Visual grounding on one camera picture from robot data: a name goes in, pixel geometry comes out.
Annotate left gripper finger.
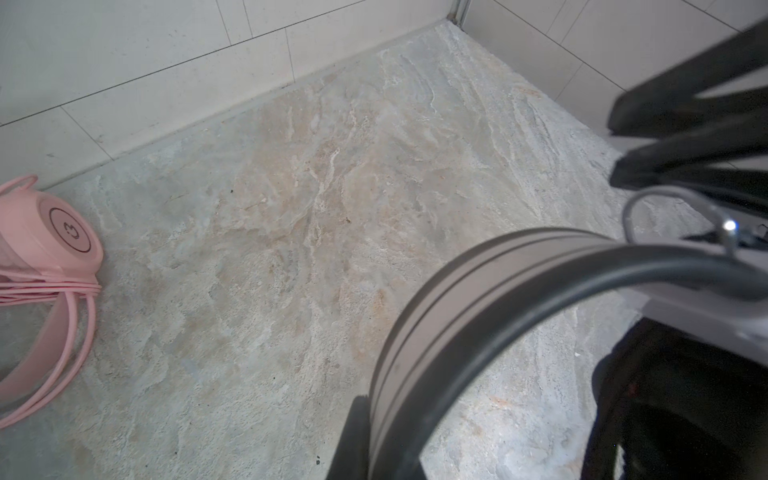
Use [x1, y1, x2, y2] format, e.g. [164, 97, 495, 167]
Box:
[326, 395, 371, 480]

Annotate black white headphones with cable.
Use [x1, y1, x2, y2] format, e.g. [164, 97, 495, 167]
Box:
[367, 17, 768, 480]

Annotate pink headphones with cable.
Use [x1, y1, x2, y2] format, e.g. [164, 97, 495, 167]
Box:
[1, 174, 104, 428]

